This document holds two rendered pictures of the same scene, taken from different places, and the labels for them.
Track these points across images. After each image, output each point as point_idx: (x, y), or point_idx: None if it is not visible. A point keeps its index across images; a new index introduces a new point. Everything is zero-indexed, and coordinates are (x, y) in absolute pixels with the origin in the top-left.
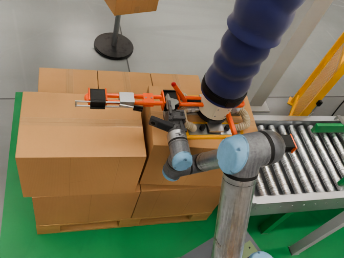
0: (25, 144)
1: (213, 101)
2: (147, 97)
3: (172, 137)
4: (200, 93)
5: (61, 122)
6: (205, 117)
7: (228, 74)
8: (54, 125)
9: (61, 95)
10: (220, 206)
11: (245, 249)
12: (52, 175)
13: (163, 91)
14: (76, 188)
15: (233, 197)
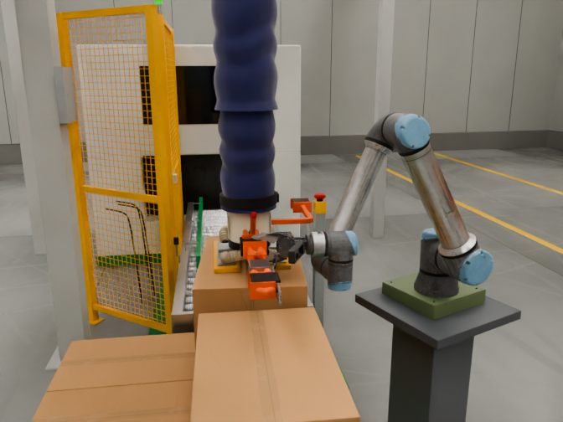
0: (327, 409)
1: (271, 205)
2: (255, 252)
3: (324, 238)
4: (205, 258)
5: (266, 377)
6: None
7: (271, 159)
8: (276, 383)
9: (201, 382)
10: (434, 180)
11: (394, 284)
12: None
13: (242, 244)
14: None
15: (435, 159)
